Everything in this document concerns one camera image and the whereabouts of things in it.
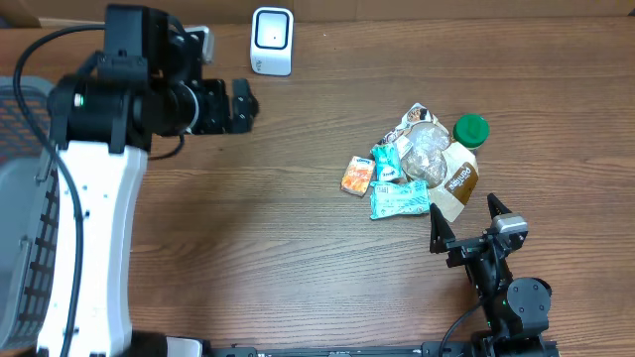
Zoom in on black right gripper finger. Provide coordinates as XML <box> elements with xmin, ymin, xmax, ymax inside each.
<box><xmin>430</xmin><ymin>203</ymin><xmax>455</xmax><ymax>243</ymax></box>
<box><xmin>487</xmin><ymin>193</ymin><xmax>511</xmax><ymax>228</ymax></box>

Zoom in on teal snack packet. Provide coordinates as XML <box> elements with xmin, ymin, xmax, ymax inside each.
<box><xmin>370</xmin><ymin>180</ymin><xmax>431</xmax><ymax>220</ymax></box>

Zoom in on beige Pantree snack bag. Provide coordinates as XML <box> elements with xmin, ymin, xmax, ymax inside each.
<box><xmin>379</xmin><ymin>103</ymin><xmax>479</xmax><ymax>222</ymax></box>

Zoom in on green lid jar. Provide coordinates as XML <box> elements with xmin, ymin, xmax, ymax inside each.
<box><xmin>452</xmin><ymin>113</ymin><xmax>490</xmax><ymax>151</ymax></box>

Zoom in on teal tissue pack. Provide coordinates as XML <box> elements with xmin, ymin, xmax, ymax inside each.
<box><xmin>371</xmin><ymin>143</ymin><xmax>402</xmax><ymax>181</ymax></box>

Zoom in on orange tissue pack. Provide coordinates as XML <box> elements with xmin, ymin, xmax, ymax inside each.
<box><xmin>340</xmin><ymin>156</ymin><xmax>375</xmax><ymax>196</ymax></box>

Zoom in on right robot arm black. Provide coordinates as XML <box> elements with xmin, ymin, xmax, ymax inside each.
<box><xmin>422</xmin><ymin>193</ymin><xmax>560</xmax><ymax>357</ymax></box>

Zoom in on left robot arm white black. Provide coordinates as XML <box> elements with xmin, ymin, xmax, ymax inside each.
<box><xmin>37</xmin><ymin>5</ymin><xmax>259</xmax><ymax>356</ymax></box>

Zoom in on white barcode scanner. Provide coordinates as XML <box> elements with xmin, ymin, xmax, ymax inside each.
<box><xmin>250</xmin><ymin>6</ymin><xmax>294</xmax><ymax>76</ymax></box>

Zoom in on grey plastic mesh basket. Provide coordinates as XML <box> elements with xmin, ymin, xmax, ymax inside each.
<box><xmin>1</xmin><ymin>76</ymin><xmax>59</xmax><ymax>350</ymax></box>

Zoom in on cardboard backdrop panel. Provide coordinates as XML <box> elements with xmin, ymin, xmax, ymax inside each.
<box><xmin>1</xmin><ymin>0</ymin><xmax>634</xmax><ymax>28</ymax></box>

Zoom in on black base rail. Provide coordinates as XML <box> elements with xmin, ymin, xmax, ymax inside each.
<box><xmin>202</xmin><ymin>340</ymin><xmax>562</xmax><ymax>357</ymax></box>

